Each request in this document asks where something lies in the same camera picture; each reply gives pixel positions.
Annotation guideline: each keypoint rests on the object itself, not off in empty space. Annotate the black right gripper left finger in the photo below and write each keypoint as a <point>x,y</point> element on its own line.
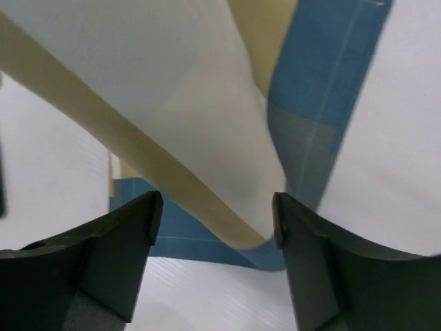
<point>87,278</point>

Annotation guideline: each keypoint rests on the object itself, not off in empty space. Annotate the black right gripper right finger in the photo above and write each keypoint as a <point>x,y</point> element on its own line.
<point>341,281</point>

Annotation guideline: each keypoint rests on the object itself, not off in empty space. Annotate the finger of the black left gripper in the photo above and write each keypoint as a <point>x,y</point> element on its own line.
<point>3,197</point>

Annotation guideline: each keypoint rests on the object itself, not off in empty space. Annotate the blue beige checked cloth napkin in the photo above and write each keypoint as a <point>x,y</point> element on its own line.
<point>218,104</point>

